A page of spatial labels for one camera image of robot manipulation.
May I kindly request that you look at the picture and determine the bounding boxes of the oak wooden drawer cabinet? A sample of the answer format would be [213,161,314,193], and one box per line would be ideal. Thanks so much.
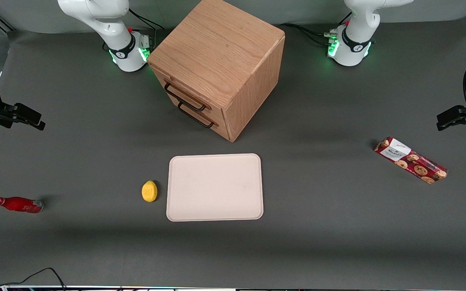
[147,0,286,143]

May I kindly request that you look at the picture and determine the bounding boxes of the red tartan cookie box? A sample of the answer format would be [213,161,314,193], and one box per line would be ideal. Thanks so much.
[374,137,449,185]

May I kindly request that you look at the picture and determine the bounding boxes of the red bottle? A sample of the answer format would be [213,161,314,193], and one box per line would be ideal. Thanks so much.
[0,196,44,214]

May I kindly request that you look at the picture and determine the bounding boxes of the yellow lemon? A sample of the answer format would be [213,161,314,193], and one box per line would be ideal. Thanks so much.
[142,180,158,202]

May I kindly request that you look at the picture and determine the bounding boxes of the beige rectangular plastic tray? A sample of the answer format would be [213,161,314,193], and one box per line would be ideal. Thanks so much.
[166,153,264,222]

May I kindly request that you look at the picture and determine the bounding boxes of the aluminium frame rail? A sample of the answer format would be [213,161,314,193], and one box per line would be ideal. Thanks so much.
[0,17,16,34]

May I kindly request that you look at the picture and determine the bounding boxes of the black cable at right arm base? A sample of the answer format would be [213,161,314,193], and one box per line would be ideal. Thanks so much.
[129,8,165,31]

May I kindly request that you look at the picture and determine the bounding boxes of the black cable at table edge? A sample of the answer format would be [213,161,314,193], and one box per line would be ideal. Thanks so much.
[0,268,66,290]

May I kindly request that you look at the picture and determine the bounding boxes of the black cables at left arm base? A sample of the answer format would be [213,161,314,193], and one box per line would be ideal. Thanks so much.
[278,23,339,47]

